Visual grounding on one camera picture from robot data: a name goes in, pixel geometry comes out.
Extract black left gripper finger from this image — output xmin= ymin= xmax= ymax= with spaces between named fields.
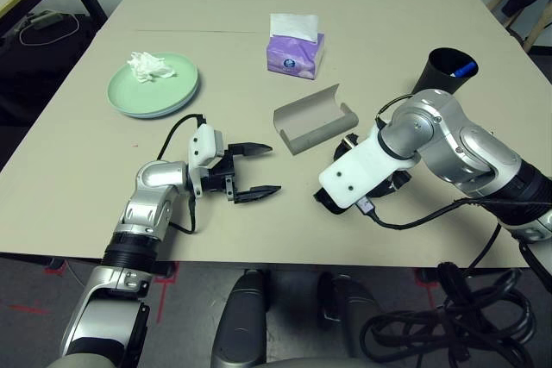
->
xmin=234 ymin=185 xmax=282 ymax=206
xmin=228 ymin=142 xmax=273 ymax=159

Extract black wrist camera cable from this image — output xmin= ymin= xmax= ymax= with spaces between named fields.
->
xmin=157 ymin=114 xmax=207 ymax=235
xmin=357 ymin=195 xmax=552 ymax=274

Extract black cable bundle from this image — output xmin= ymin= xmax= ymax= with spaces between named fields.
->
xmin=360 ymin=262 xmax=538 ymax=368

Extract grey right robot foot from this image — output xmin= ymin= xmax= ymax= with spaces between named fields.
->
xmin=317 ymin=272 xmax=381 ymax=343

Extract black left wrist camera cable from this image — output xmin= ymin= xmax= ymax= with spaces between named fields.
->
xmin=157 ymin=114 xmax=207 ymax=235

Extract wooden stool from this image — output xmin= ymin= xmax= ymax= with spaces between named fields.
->
xmin=486 ymin=0 xmax=552 ymax=53

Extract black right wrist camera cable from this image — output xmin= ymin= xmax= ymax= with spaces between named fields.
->
xmin=357 ymin=195 xmax=552 ymax=274

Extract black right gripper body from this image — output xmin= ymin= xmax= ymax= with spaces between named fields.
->
xmin=332 ymin=133 xmax=413 ymax=199

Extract light green plate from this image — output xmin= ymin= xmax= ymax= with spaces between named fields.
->
xmin=107 ymin=52 xmax=199 ymax=118

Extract grey left robot foot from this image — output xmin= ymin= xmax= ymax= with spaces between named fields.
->
xmin=210 ymin=268 xmax=271 ymax=368

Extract grey power strip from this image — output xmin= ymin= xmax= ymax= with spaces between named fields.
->
xmin=28 ymin=9 xmax=65 ymax=31

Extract light blue plate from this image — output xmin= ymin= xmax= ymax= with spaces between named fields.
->
xmin=112 ymin=81 xmax=202 ymax=120

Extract white tissue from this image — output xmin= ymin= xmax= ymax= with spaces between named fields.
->
xmin=127 ymin=51 xmax=178 ymax=84

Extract purple tissue pack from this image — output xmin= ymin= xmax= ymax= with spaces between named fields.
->
xmin=266 ymin=13 xmax=327 ymax=81

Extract black cup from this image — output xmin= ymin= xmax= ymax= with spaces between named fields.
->
xmin=411 ymin=47 xmax=479 ymax=96

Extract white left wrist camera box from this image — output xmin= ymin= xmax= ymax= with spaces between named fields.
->
xmin=188 ymin=124 xmax=225 ymax=196

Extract grey glasses case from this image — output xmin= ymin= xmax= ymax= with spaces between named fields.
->
xmin=273 ymin=82 xmax=360 ymax=157

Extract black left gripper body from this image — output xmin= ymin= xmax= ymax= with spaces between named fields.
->
xmin=202 ymin=145 xmax=236 ymax=203

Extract blue marker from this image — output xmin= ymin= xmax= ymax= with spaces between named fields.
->
xmin=450 ymin=62 xmax=478 ymax=78

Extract white floor cable loop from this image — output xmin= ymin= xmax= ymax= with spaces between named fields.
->
xmin=19 ymin=12 xmax=80 ymax=46

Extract grey robot foot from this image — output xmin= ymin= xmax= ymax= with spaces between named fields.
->
xmin=210 ymin=268 xmax=271 ymax=368
xmin=317 ymin=272 xmax=381 ymax=343

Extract beige robot torso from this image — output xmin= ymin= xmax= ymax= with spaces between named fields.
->
xmin=258 ymin=357 xmax=367 ymax=368

